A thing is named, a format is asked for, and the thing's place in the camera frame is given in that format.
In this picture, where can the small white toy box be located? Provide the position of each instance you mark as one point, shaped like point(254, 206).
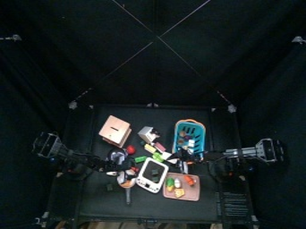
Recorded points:
point(147, 134)

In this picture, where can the green sushi piece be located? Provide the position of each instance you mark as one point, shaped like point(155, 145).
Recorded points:
point(154, 172)

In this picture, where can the small dark green cube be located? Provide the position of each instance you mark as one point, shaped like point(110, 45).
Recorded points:
point(109, 187)

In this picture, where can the white toy egg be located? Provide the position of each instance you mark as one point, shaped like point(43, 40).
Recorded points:
point(178, 182)

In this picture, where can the white red toy piece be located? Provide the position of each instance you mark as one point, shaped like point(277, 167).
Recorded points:
point(131, 171)

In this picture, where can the orange toy carrot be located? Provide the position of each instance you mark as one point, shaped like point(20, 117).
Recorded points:
point(189, 180)

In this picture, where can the pink toy block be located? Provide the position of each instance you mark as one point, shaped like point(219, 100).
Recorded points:
point(161, 146)

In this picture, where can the blue basket with orange rim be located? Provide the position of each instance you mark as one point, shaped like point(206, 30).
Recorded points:
point(190, 128)

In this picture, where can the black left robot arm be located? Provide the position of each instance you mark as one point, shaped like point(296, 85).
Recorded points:
point(59, 150)

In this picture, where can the silver toy pot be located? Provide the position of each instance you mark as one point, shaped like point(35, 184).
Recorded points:
point(118, 155)

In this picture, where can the yellow toy block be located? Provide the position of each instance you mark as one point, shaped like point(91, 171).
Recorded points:
point(150, 148)

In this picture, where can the light green toy piece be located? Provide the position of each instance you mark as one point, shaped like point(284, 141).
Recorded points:
point(158, 157)

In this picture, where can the white toy stove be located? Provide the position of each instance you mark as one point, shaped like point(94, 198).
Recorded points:
point(145, 180)

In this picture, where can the purple toy piece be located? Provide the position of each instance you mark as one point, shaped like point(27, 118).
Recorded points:
point(187, 137)

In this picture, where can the dark green toy block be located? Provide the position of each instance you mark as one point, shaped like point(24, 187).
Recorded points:
point(141, 159)

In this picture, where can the green yellow toy corn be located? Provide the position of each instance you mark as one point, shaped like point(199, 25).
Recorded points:
point(170, 184)

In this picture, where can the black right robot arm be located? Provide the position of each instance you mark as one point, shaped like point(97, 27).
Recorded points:
point(254, 152)

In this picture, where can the white toy wedge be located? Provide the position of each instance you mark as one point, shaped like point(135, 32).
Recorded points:
point(167, 155)

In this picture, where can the yellow toy cracker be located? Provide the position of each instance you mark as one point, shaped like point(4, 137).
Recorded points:
point(179, 193)

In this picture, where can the red toy tomato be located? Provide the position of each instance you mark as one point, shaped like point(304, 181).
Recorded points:
point(130, 149)

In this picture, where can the white toy sushi piece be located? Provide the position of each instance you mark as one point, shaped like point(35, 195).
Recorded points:
point(111, 173)

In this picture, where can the brown toy ball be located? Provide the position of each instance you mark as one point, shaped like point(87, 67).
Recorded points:
point(182, 134)

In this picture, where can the pink cutting board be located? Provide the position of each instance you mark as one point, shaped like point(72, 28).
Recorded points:
point(191, 193)

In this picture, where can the white toy piece in basket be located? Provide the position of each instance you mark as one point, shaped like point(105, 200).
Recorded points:
point(191, 143)

